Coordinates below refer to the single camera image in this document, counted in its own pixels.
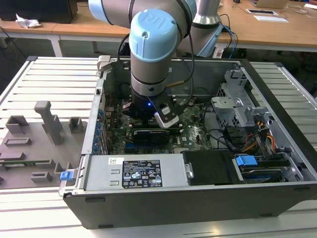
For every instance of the blue expansion slot clip row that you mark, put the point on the blue expansion slot clip row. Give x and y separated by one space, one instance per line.
99 129

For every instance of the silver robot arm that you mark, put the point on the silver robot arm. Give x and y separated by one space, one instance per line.
148 49

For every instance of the green motherboard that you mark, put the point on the green motherboard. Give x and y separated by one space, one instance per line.
190 134

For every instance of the black box on desk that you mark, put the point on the black box on desk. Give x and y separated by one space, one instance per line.
37 10

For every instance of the blue case latch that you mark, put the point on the blue case latch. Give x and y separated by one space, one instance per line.
66 176

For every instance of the pale blue teach pendant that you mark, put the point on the pale blue teach pendant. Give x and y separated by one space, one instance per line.
210 44

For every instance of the black open PC case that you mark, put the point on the black open PC case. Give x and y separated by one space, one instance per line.
173 210

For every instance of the grey power supply unit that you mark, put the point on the grey power supply unit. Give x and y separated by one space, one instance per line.
101 173

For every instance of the green RAM stick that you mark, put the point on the green RAM stick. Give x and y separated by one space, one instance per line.
29 162

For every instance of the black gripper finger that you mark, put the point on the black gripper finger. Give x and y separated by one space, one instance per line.
130 109
179 109

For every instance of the grey metal drive cage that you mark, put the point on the grey metal drive cage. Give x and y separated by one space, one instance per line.
227 109

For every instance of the grey parts rack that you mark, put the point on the grey parts rack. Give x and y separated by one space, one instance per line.
37 148

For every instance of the white paper sheet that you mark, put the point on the white paper sheet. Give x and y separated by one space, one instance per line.
271 18

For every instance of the wooden desk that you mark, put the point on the wooden desk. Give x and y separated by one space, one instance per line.
74 28

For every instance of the hard disk drive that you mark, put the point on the hard disk drive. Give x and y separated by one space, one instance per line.
262 174

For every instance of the grey laptop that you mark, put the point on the grey laptop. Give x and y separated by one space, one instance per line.
268 3

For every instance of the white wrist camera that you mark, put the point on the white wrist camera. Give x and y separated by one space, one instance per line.
168 119

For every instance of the black graphics card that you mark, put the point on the black graphics card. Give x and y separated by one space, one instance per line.
151 137

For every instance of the black RAM slot row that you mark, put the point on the black RAM slot row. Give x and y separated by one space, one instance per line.
140 126

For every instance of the crumpled white paper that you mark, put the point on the crumpled white paper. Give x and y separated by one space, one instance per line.
27 22

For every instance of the black plastic shroud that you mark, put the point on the black plastic shroud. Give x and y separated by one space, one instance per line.
208 168

